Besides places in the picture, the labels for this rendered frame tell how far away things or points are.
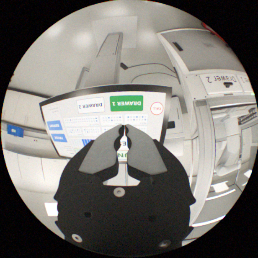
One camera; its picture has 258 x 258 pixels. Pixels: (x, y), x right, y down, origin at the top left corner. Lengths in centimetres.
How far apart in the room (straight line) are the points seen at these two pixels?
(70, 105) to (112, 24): 96
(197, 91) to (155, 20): 92
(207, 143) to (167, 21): 115
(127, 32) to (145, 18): 30
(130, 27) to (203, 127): 107
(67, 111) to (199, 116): 51
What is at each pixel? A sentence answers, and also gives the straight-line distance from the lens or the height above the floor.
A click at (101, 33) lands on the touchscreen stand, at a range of 115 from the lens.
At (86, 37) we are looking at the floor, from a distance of 125.
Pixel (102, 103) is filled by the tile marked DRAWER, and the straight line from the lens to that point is 27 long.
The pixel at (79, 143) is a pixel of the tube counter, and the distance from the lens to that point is 38.
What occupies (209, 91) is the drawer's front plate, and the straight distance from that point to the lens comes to 46.
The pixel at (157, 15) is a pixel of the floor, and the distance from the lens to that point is 116.
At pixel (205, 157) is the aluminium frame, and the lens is 42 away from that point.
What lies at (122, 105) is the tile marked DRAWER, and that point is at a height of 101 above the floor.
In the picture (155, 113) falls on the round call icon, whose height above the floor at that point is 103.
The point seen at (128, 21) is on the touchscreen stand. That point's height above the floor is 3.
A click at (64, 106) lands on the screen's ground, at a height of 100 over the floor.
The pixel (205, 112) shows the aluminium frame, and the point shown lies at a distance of 43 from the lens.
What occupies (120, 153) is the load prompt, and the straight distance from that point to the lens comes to 36.
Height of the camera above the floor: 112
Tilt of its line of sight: 11 degrees down
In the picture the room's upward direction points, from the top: 179 degrees clockwise
